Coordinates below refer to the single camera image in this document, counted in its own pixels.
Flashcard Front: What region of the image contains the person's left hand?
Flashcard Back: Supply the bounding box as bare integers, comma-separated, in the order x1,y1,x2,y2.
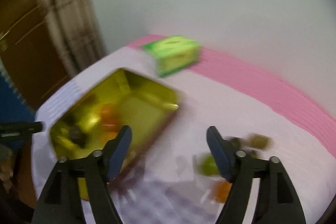
0,160,13,181

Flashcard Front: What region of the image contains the dark brown round fruit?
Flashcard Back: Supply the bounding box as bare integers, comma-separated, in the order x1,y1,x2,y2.
227,135,247,149
67,125,87,146

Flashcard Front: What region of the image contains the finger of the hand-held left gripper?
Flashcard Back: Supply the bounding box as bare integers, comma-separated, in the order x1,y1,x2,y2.
0,121,44,138

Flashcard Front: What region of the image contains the orange mandarin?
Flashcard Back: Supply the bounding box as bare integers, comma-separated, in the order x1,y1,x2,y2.
213,181,233,204
101,104,118,122

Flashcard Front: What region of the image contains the green citrus fruit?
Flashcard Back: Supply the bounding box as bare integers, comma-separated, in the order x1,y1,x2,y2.
198,154,221,177

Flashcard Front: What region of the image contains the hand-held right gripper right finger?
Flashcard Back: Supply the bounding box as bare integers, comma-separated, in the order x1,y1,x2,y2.
206,126,307,224

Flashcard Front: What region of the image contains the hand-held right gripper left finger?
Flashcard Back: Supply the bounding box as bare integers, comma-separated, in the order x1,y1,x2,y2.
31,125,132,224

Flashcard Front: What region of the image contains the pink purple checked tablecloth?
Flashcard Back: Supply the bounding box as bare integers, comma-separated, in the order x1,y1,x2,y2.
33,34,336,224

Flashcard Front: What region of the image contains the bamboo furniture frame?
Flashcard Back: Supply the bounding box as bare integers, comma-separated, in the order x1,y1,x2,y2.
34,0,108,83

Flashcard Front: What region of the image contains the green tissue pack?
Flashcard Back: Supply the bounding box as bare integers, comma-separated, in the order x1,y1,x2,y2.
140,35,202,78

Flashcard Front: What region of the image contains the blue foam mat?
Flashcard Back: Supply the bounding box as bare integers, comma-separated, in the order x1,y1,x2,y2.
0,67,36,151

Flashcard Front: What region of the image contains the brown wooden cabinet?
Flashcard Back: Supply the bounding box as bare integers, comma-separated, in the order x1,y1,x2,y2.
0,0,71,111

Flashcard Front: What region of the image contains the gold rectangular tin box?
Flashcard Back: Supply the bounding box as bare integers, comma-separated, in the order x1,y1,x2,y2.
50,68,181,201

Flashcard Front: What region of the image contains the small brown longan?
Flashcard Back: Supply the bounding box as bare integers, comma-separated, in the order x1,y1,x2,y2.
260,136,273,149
248,134,263,148

